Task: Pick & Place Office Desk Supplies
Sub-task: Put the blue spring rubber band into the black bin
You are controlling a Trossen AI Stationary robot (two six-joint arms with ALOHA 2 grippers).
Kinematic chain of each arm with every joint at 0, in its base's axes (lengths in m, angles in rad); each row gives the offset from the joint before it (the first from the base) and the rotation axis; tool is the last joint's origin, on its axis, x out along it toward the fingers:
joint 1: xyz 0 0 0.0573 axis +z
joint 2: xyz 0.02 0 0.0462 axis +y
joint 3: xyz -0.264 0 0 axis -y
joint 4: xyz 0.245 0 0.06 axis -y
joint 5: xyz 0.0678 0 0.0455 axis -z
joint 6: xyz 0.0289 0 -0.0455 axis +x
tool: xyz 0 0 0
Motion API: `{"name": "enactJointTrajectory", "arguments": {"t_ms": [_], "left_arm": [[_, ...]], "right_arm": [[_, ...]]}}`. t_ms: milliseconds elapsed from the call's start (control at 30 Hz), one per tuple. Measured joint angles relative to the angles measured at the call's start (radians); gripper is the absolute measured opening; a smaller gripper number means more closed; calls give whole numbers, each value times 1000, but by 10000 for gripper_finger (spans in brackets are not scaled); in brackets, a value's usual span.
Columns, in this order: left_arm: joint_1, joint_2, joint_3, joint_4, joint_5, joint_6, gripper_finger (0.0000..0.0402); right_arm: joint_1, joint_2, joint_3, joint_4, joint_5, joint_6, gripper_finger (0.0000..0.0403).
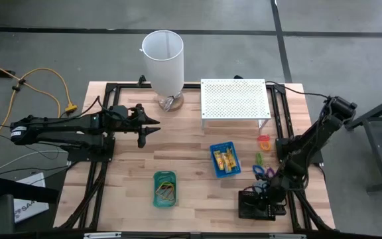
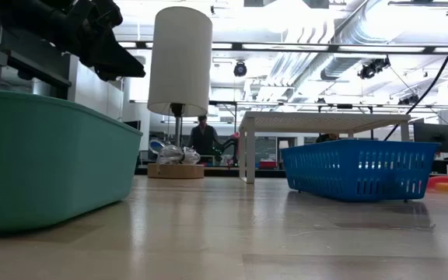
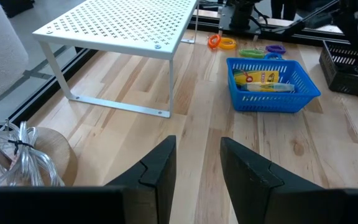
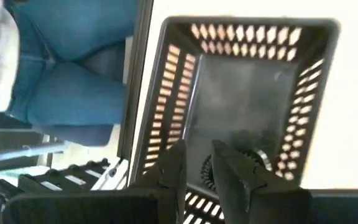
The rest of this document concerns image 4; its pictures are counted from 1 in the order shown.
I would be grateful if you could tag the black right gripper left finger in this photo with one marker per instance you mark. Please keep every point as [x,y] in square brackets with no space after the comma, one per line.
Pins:
[176,168]

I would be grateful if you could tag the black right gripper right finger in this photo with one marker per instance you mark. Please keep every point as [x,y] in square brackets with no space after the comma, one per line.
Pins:
[235,180]

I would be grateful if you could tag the black coil wristband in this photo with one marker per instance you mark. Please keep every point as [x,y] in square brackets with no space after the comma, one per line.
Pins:
[206,175]

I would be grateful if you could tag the black plastic basket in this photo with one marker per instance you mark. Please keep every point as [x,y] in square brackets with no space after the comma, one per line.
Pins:
[244,93]

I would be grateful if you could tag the seated person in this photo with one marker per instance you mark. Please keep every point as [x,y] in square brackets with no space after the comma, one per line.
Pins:
[73,99]

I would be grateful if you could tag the silver metal bracket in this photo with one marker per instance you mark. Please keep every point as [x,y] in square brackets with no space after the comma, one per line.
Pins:
[110,177]

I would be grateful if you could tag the black aluminium table frame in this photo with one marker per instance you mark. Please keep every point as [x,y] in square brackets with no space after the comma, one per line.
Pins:
[135,77]

